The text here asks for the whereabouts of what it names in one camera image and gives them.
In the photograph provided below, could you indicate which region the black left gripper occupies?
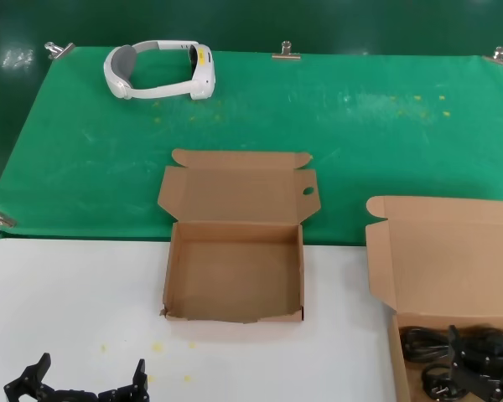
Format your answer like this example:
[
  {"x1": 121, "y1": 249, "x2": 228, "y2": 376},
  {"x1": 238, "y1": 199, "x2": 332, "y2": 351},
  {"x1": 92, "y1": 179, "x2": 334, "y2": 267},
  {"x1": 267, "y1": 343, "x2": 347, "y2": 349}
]
[{"x1": 3, "y1": 353, "x2": 152, "y2": 402}]

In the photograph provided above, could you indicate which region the green table cloth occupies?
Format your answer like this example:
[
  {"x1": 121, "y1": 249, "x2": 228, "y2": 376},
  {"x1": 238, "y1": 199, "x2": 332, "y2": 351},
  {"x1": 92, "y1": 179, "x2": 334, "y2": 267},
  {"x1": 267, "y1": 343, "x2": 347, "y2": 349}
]
[{"x1": 0, "y1": 44, "x2": 503, "y2": 248}]

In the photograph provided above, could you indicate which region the white VR headset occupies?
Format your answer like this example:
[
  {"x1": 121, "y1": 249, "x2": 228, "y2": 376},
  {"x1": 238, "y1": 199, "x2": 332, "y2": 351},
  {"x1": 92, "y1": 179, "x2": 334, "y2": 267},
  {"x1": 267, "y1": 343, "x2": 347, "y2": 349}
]
[{"x1": 103, "y1": 39, "x2": 216, "y2": 101}]

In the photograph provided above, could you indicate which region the brown cardboard box with hole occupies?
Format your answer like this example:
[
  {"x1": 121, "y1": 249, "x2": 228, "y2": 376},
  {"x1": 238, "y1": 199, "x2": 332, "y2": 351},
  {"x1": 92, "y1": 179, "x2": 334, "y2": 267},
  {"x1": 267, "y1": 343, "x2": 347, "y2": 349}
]
[{"x1": 157, "y1": 148, "x2": 322, "y2": 324}]

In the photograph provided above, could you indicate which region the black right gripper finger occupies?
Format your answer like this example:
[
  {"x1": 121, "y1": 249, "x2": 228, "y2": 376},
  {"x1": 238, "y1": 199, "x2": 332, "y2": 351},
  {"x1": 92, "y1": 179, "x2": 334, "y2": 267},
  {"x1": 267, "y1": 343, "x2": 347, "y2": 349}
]
[{"x1": 447, "y1": 324, "x2": 503, "y2": 402}]

